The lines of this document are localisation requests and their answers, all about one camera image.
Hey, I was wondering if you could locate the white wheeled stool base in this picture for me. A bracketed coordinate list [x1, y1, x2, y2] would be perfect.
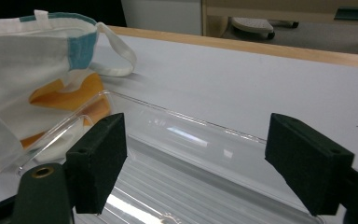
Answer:
[230, 17, 300, 40]

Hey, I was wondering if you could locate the white canvas tote bag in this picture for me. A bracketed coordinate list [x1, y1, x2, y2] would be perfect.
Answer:
[0, 9, 138, 174]

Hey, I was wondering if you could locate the clear plastic tray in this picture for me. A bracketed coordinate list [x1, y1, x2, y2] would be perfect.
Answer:
[0, 90, 327, 224]

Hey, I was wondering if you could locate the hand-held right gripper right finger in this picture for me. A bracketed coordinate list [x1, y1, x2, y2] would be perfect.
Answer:
[264, 112, 358, 224]

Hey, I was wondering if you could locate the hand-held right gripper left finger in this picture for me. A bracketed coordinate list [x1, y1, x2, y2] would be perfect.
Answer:
[11, 112, 129, 224]

